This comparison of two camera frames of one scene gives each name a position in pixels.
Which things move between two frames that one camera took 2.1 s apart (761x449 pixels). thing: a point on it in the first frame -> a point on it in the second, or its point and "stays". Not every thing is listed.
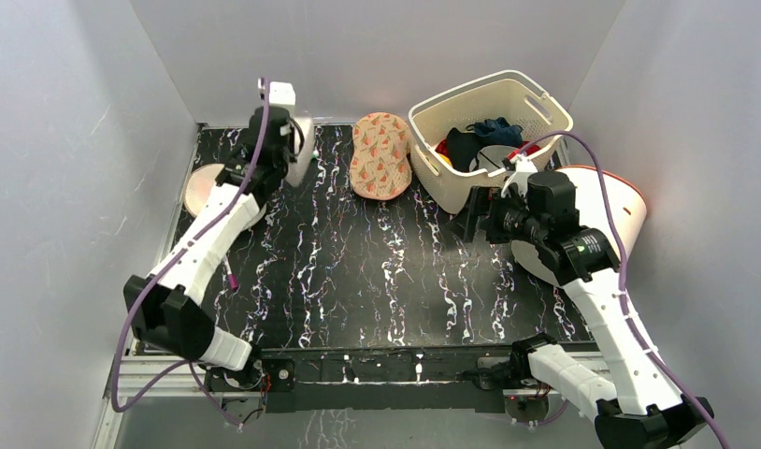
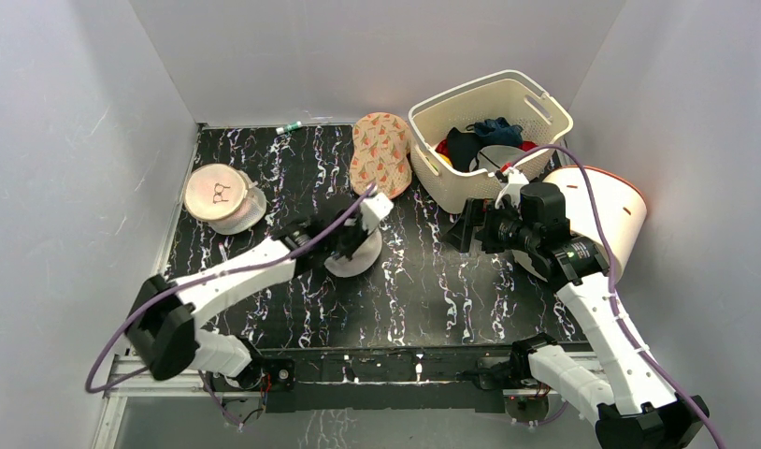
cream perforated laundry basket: (506, 94) stays
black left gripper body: (289, 154) -> (347, 246)
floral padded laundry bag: (380, 167) stays
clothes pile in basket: (484, 145) stays
